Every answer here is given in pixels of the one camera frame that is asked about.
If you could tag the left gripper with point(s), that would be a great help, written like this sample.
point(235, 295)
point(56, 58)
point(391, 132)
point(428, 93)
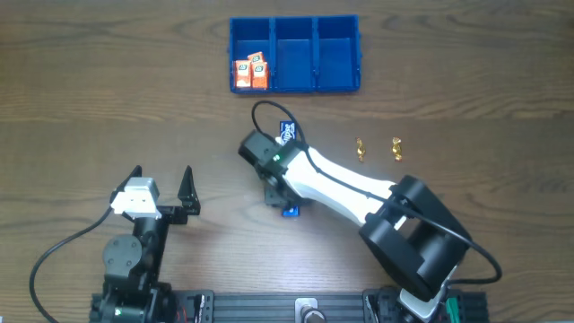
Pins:
point(172, 215)

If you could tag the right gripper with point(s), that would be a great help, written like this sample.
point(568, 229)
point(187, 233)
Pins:
point(277, 197)

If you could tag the blue candy pack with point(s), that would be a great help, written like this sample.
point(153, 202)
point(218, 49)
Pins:
point(291, 212)
point(289, 128)

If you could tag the gold candy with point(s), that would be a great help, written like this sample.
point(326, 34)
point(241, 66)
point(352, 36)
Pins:
point(360, 150)
point(397, 149)

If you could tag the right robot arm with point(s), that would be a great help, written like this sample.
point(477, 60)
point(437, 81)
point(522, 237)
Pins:
point(341, 188)

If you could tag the blue tray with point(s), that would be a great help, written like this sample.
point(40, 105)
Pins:
point(293, 85)

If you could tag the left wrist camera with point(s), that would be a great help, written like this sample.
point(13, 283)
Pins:
point(136, 199)

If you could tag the mounting rail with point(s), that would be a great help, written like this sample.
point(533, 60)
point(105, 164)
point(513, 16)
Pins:
point(260, 307)

